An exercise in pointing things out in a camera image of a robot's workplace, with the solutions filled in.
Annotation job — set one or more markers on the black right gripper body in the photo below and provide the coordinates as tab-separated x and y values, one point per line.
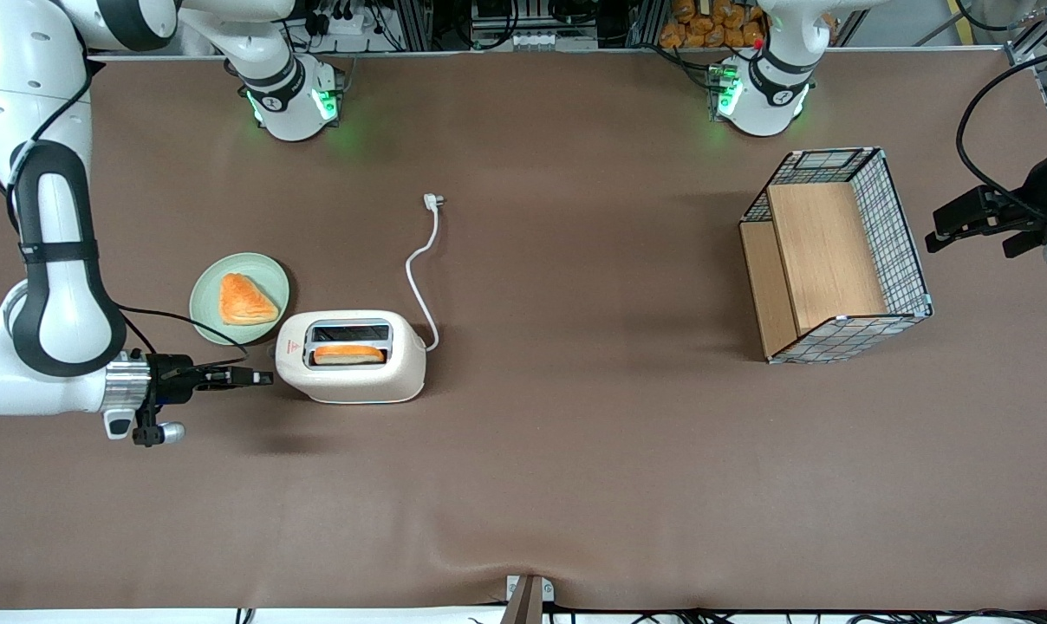
170	373

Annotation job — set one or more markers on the white two-slot toaster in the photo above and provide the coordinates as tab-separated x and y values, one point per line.
350	383

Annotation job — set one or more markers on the pale green round plate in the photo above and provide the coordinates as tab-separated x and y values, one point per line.
204	303

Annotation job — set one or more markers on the pile of orange bread rolls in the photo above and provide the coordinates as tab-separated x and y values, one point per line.
705	22

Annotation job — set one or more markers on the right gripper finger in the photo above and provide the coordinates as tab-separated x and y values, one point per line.
233	383
233	373

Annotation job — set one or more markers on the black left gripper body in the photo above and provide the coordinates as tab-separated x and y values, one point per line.
1046	192

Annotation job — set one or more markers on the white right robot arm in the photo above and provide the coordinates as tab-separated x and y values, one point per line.
3	381

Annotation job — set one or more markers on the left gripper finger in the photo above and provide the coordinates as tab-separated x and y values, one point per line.
974	208
965	236

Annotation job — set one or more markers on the brown table mat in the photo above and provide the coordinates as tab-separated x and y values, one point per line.
575	451

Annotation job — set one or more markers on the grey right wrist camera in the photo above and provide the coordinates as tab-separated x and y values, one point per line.
172	432

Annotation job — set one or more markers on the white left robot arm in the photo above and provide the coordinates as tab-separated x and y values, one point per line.
762	108

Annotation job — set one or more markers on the white power strip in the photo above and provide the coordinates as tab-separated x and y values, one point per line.
350	22

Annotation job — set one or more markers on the orange triangular pastry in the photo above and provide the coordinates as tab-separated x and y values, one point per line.
244	302

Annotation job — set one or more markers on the toast slice in toaster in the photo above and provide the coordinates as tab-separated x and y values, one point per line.
348	354

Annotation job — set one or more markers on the wooden shelf insert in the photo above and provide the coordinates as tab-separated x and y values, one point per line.
827	251

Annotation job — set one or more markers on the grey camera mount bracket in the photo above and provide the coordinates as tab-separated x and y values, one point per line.
525	600

